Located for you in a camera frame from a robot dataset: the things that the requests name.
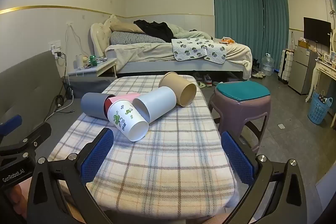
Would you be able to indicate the pale green blanket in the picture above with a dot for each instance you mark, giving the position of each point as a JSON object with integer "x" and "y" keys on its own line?
{"x": 189, "y": 33}

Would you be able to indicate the cardboard box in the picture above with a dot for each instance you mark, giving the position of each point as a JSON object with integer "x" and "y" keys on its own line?
{"x": 304, "y": 43}

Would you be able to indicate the small silver fridge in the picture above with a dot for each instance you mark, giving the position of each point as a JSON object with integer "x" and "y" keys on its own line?
{"x": 302, "y": 69}

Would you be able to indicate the cream tufted headboard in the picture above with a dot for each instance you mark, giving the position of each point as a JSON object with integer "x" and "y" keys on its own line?
{"x": 99, "y": 35}

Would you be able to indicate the black flat screen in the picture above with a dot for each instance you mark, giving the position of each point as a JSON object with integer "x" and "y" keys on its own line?
{"x": 317, "y": 31}

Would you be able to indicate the plain white cup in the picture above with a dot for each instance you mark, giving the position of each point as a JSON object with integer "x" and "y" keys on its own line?
{"x": 160, "y": 100}

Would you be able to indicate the grey cup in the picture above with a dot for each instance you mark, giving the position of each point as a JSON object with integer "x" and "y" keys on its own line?
{"x": 92, "y": 104}

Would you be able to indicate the white nightstand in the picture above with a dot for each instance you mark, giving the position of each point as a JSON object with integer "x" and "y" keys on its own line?
{"x": 94, "y": 70}

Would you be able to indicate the white dressing table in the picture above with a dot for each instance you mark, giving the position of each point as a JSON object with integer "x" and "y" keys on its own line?
{"x": 324, "y": 69}

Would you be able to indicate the beige pillow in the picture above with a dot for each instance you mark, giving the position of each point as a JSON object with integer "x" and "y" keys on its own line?
{"x": 124, "y": 27}

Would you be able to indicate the plaid covered table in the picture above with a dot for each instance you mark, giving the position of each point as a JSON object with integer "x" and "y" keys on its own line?
{"x": 162, "y": 161}

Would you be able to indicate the white cup with green print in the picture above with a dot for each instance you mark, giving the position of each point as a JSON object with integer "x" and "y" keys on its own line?
{"x": 130, "y": 123}

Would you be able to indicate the grey sneakers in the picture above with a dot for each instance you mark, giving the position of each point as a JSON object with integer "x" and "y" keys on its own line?
{"x": 207, "y": 80}

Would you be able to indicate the wall socket with chargers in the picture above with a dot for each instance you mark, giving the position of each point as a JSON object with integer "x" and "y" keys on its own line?
{"x": 55, "y": 49}

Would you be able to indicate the teal curtain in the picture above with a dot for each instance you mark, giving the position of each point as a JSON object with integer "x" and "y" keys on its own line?
{"x": 275, "y": 16}
{"x": 236, "y": 8}

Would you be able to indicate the checkered pillow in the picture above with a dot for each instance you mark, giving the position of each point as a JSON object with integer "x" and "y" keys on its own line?
{"x": 126, "y": 37}

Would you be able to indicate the printed striped mat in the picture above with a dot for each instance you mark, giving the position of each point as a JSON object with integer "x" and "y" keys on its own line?
{"x": 197, "y": 49}

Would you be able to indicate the tan cup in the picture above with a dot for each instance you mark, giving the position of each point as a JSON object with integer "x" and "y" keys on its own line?
{"x": 173, "y": 82}

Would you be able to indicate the pale slipper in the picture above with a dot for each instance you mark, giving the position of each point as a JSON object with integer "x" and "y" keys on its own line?
{"x": 201, "y": 85}

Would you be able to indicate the teal stool cushion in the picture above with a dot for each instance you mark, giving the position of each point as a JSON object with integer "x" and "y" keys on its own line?
{"x": 241, "y": 91}

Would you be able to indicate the person's left hand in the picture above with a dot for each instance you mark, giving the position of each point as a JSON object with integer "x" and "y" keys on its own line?
{"x": 19, "y": 192}

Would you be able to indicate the white suitcase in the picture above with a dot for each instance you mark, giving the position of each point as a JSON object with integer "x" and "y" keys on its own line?
{"x": 285, "y": 66}

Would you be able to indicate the pink cup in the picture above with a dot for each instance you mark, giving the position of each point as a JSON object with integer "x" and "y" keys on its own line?
{"x": 126, "y": 96}

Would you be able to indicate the white sandals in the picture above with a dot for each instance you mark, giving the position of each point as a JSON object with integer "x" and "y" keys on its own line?
{"x": 258, "y": 75}

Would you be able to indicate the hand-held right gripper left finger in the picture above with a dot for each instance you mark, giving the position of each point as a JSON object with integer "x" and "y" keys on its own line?
{"x": 96, "y": 154}

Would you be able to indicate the white cylinder container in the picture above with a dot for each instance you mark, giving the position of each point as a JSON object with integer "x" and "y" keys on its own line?
{"x": 79, "y": 61}

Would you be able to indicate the bed with beige sheet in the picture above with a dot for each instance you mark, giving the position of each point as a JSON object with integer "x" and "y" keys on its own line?
{"x": 147, "y": 52}

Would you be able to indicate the large water jug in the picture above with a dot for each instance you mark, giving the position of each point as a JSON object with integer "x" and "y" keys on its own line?
{"x": 267, "y": 66}

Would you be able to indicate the orange packet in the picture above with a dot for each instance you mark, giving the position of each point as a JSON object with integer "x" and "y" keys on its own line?
{"x": 227, "y": 41}

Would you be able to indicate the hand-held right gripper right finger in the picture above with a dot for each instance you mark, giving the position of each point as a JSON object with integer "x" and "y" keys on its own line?
{"x": 237, "y": 158}

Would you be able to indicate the red cup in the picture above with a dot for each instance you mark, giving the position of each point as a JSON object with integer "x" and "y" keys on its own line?
{"x": 107, "y": 108}

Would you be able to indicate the blue laundry basket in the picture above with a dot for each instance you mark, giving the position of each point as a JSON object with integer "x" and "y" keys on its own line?
{"x": 319, "y": 109}

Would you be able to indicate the black clothing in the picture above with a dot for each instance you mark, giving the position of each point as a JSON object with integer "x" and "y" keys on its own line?
{"x": 157, "y": 29}

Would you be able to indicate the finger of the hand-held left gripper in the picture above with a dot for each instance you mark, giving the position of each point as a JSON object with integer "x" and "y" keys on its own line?
{"x": 29, "y": 138}
{"x": 11, "y": 123}

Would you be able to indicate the purple plastic stool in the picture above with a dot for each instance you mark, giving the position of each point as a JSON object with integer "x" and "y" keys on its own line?
{"x": 236, "y": 115}

